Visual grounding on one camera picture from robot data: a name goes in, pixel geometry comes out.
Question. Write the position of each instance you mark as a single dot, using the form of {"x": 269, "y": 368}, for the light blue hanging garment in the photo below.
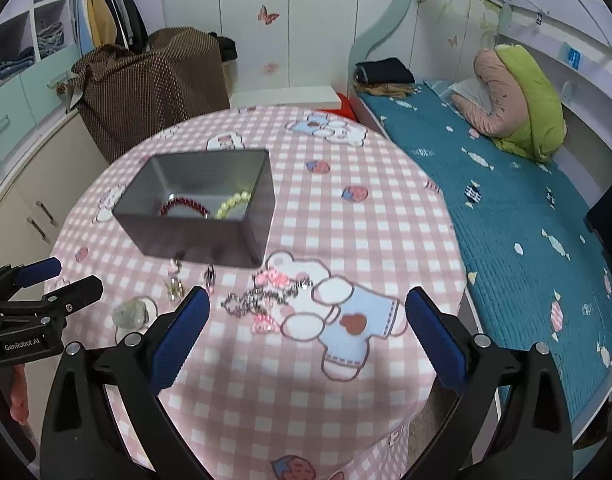
{"x": 78, "y": 20}

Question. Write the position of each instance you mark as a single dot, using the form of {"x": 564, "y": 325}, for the yellow hanging garment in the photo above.
{"x": 100, "y": 15}

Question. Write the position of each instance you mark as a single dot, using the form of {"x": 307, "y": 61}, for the tan folded clothes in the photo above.
{"x": 390, "y": 91}

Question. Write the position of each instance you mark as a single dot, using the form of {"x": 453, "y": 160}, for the white flat board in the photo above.
{"x": 286, "y": 97}

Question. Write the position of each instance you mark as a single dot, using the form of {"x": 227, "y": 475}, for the blue tag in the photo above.
{"x": 574, "y": 59}

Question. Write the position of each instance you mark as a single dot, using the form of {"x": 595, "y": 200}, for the pink checked bear tablecloth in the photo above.
{"x": 336, "y": 210}

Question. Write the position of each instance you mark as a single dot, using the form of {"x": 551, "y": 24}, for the teal candy print bed sheet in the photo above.
{"x": 485, "y": 210}

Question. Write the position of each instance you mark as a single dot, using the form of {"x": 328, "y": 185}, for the pink brown butterfly sticker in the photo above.
{"x": 268, "y": 15}

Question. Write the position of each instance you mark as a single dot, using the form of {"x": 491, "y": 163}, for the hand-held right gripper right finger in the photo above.
{"x": 435, "y": 340}

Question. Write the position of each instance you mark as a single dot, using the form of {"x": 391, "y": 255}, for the dark folded clothes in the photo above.
{"x": 383, "y": 71}

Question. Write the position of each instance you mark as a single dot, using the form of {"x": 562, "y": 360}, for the white wardrobe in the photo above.
{"x": 311, "y": 35}

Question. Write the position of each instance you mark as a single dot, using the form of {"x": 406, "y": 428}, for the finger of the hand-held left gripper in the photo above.
{"x": 78, "y": 292}
{"x": 38, "y": 269}

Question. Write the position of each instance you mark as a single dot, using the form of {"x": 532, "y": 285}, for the pine cone ornament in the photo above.
{"x": 62, "y": 90}

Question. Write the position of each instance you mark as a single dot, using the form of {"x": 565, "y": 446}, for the green folded quilt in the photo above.
{"x": 535, "y": 110}

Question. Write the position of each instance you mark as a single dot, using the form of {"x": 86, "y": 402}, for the pink and silver charm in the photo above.
{"x": 267, "y": 324}

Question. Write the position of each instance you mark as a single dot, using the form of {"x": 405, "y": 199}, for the pink folded quilt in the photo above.
{"x": 495, "y": 90}

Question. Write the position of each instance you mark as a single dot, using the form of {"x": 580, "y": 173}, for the grey metal tin box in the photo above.
{"x": 196, "y": 240}

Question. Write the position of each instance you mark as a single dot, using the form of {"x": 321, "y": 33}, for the brown dotted cloth cover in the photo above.
{"x": 136, "y": 100}

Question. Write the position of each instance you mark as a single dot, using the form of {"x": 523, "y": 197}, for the white pillow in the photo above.
{"x": 470, "y": 91}

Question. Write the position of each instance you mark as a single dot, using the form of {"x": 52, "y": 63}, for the faint pink butterfly sticker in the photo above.
{"x": 271, "y": 69}

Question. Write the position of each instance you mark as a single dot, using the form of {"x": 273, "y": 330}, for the person's left hand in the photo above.
{"x": 19, "y": 395}

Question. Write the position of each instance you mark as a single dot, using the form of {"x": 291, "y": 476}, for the mint drawer cabinet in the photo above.
{"x": 36, "y": 95}

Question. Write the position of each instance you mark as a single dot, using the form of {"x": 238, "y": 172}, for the pale green jade pendant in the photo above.
{"x": 132, "y": 314}

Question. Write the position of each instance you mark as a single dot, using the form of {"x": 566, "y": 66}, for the small butterfly sticker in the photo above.
{"x": 452, "y": 41}

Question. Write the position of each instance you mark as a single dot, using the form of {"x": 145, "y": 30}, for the black hanging jacket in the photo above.
{"x": 133, "y": 20}

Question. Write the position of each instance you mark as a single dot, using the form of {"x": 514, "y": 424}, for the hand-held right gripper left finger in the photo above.
{"x": 183, "y": 340}

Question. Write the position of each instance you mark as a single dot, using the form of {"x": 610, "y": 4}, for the beige cabinet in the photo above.
{"x": 66, "y": 175}

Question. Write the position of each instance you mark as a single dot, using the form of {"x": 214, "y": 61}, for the mint bunk bed frame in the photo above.
{"x": 380, "y": 20}

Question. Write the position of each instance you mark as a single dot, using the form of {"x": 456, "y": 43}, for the dark object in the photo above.
{"x": 610, "y": 225}

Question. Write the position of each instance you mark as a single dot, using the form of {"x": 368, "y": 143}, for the small silver hook earring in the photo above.
{"x": 175, "y": 265}

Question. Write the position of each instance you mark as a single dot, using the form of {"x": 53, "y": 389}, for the small gold silver earring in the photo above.
{"x": 175, "y": 291}

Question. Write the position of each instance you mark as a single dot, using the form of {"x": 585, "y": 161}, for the black cloth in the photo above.
{"x": 227, "y": 47}

